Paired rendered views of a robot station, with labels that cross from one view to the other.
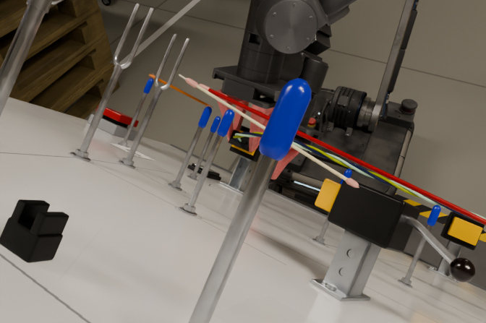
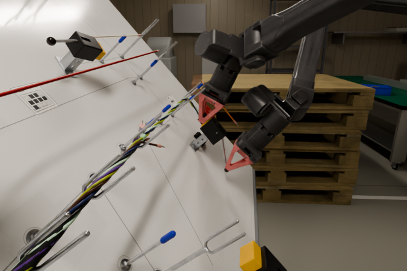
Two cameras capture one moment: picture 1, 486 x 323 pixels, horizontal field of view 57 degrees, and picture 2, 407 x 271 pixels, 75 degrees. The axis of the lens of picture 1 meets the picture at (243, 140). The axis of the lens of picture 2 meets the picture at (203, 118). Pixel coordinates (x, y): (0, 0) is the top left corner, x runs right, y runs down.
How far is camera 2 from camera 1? 0.69 m
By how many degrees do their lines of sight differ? 63
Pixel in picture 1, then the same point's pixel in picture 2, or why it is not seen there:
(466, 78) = not seen: outside the picture
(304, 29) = (205, 45)
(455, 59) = not seen: outside the picture
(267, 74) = (213, 80)
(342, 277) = (66, 59)
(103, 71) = (343, 187)
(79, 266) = not seen: outside the picture
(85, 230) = (49, 11)
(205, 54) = not seen: outside the picture
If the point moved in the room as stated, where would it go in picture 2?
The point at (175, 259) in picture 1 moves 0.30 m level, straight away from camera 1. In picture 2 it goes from (48, 20) to (174, 25)
